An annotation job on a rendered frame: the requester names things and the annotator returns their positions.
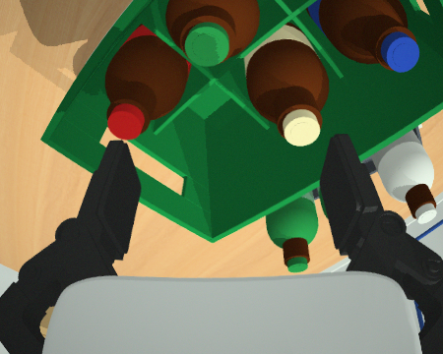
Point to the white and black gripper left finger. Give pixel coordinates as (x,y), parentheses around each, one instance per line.
(85,246)

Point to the brown bottle with red cap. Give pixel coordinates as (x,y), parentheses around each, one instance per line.
(147,78)

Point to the brown glass bottle with blue cap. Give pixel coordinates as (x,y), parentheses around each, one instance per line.
(359,28)

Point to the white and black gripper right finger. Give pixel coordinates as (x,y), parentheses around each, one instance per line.
(376,240)

